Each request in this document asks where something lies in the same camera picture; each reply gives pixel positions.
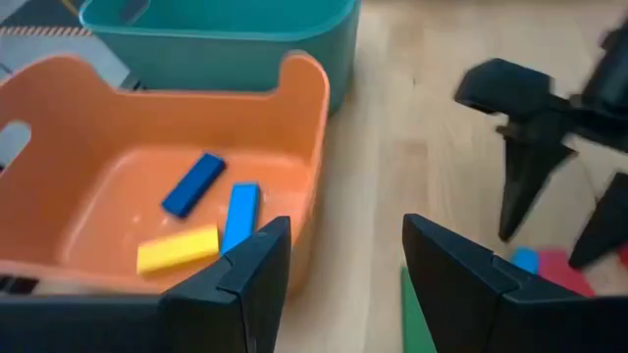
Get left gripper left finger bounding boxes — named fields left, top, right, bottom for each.
left=160, top=215, right=292, bottom=353

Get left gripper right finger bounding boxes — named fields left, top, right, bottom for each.
left=401, top=213, right=598, bottom=353

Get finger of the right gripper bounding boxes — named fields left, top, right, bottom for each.
left=567, top=170, right=628, bottom=270
left=497, top=138, right=578, bottom=242

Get pink rectangular block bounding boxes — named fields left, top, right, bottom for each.
left=536, top=248, right=599, bottom=299

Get yellow rectangular block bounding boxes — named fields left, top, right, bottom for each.
left=135, top=224, right=221, bottom=277

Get dark blue rectangular block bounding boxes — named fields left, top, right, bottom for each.
left=160, top=152, right=229, bottom=220

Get green rectangular block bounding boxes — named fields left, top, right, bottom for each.
left=400, top=266, right=439, bottom=353

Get orange plastic bin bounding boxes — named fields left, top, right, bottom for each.
left=0, top=50, right=332, bottom=297

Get teal plastic bin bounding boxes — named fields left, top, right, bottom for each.
left=78, top=0, right=363, bottom=118

